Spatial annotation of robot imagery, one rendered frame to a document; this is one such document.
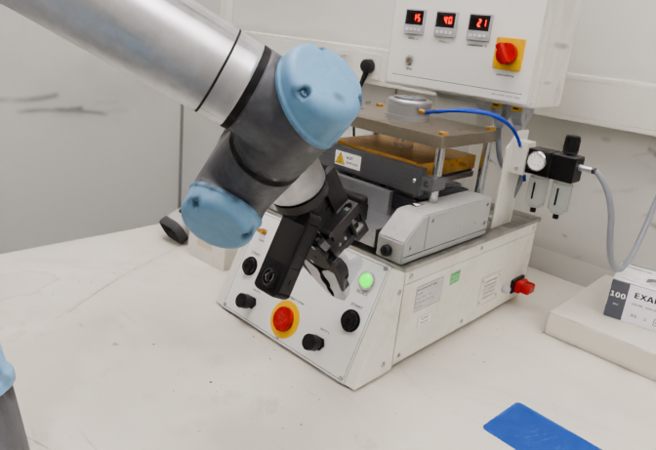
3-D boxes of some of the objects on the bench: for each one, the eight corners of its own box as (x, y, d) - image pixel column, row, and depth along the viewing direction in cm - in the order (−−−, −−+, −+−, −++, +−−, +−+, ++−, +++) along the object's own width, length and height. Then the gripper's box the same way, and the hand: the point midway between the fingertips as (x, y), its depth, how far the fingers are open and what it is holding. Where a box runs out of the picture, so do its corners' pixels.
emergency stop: (274, 326, 96) (283, 304, 96) (290, 336, 94) (300, 312, 94) (267, 324, 95) (277, 302, 95) (284, 335, 92) (294, 311, 92)
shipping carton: (251, 235, 140) (254, 200, 137) (287, 253, 132) (291, 216, 129) (185, 252, 127) (186, 213, 124) (221, 272, 118) (223, 231, 116)
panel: (222, 306, 104) (262, 210, 105) (344, 385, 85) (391, 266, 85) (214, 304, 103) (254, 207, 103) (336, 384, 83) (385, 265, 84)
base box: (393, 246, 143) (403, 179, 138) (537, 304, 119) (554, 225, 114) (215, 304, 106) (220, 215, 101) (372, 405, 81) (388, 295, 76)
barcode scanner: (226, 223, 147) (227, 192, 145) (246, 231, 142) (248, 201, 140) (155, 237, 133) (155, 204, 131) (174, 248, 128) (175, 214, 125)
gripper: (349, 170, 70) (392, 277, 84) (299, 153, 76) (347, 256, 89) (305, 218, 66) (356, 321, 80) (254, 196, 72) (310, 297, 86)
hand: (337, 296), depth 83 cm, fingers closed
